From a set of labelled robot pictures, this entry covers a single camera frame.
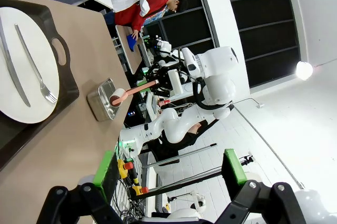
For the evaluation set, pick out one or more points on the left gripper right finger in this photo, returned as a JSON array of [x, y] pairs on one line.
[[235, 167]]

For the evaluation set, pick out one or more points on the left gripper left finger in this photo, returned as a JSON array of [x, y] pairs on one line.
[[105, 171]]

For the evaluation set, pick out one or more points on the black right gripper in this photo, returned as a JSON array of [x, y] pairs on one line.
[[165, 82]]

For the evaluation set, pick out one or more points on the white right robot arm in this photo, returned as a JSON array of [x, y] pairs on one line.
[[218, 87]]

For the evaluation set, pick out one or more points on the white lab robot arm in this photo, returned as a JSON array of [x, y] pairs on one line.
[[164, 48]]

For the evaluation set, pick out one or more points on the yellow emergency stop button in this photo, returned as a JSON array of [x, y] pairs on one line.
[[139, 189], [126, 166]]

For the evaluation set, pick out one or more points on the small lab monitor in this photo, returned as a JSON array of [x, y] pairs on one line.
[[150, 104]]

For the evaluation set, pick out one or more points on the beige lab table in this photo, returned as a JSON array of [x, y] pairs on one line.
[[131, 61]]

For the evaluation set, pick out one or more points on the blue cloth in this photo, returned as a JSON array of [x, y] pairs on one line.
[[130, 42]]

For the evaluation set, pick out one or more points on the silver metal pole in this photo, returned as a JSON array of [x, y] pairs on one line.
[[184, 155]]

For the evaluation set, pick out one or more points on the black metal bar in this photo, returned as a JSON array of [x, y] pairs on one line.
[[179, 184]]

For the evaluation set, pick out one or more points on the rectangular stainless steel container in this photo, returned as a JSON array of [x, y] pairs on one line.
[[96, 103]]

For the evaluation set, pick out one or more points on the person in red sweater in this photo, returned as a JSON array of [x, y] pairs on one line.
[[131, 16]]

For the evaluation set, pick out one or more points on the dark brown serving tray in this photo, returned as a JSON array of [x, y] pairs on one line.
[[68, 87]]

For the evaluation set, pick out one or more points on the silver metal knife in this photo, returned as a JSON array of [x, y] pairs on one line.
[[19, 90]]

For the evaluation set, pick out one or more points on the round ceiling lamp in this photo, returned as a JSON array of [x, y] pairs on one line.
[[304, 70]]

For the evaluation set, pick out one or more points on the silver metal fork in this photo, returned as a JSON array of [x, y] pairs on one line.
[[28, 53]]

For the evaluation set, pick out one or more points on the white round plate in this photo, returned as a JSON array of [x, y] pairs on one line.
[[18, 50]]

